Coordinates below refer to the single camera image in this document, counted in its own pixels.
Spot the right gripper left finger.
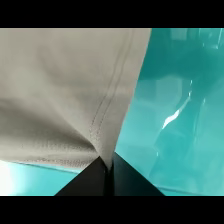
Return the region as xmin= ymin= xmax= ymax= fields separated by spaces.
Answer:
xmin=54 ymin=156 xmax=109 ymax=197

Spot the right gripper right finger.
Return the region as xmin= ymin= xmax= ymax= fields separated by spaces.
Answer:
xmin=111 ymin=151 xmax=165 ymax=197

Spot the white garment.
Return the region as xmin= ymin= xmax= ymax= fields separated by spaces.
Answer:
xmin=0 ymin=28 xmax=153 ymax=174

